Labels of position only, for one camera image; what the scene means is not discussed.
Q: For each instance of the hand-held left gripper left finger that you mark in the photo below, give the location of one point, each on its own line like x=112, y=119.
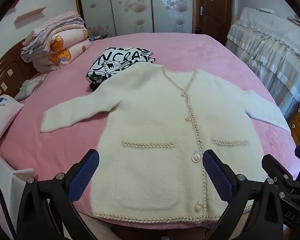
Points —
x=83, y=177

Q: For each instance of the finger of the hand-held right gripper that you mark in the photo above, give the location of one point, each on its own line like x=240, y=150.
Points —
x=275, y=166

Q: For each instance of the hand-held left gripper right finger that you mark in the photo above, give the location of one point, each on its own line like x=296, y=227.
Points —
x=216, y=177

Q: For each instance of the cream fuzzy cardigan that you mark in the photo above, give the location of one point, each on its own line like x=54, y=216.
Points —
x=152, y=120

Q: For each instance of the pink bed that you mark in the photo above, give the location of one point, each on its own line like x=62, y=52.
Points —
x=65, y=142

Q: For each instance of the pink embroidered pillow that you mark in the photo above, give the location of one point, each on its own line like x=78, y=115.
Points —
x=3, y=116

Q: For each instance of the small floral cloth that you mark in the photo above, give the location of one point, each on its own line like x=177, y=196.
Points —
x=30, y=86

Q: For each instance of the lace covered furniture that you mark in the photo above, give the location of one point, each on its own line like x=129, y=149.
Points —
x=267, y=45

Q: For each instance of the black and white printed cloth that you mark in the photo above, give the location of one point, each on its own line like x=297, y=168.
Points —
x=115, y=60

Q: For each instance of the wooden headboard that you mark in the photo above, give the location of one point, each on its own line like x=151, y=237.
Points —
x=7, y=75

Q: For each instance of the stack of folded pink blankets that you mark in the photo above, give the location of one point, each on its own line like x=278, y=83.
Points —
x=52, y=28

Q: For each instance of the brown wooden door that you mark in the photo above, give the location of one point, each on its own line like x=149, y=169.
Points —
x=216, y=5

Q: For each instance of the floral sliding door wardrobe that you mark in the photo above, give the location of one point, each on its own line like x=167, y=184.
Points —
x=132, y=7

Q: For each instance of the pink wall shelf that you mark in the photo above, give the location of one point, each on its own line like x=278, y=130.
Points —
x=30, y=15

